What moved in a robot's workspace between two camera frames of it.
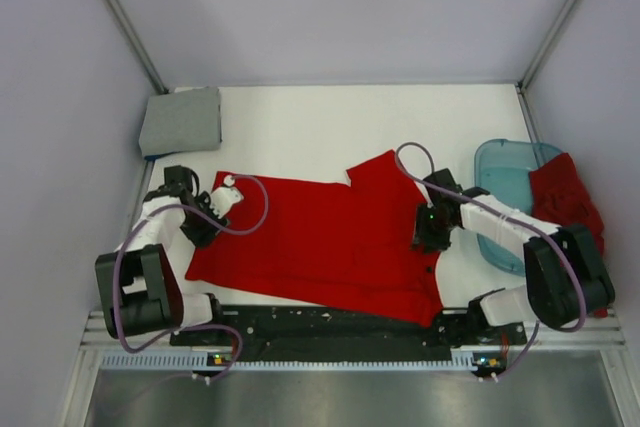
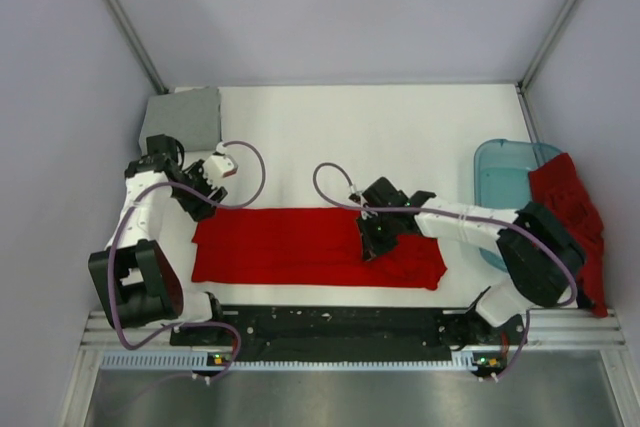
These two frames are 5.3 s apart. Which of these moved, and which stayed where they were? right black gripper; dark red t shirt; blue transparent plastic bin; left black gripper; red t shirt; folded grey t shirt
Moved: right black gripper; red t shirt; left black gripper
Stayed: blue transparent plastic bin; folded grey t shirt; dark red t shirt
